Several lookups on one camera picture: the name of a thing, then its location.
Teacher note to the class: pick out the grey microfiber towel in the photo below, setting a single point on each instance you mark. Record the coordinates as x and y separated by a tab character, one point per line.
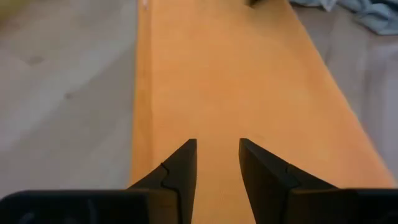
373	15

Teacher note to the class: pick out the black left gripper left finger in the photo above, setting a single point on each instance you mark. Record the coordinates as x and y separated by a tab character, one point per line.
185	174

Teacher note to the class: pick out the orange microfiber towel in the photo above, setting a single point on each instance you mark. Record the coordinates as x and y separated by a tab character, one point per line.
233	77

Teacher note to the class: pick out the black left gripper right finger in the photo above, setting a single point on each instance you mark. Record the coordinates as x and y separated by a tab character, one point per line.
265	180

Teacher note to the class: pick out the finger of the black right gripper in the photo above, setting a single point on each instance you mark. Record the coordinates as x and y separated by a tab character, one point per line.
253	2

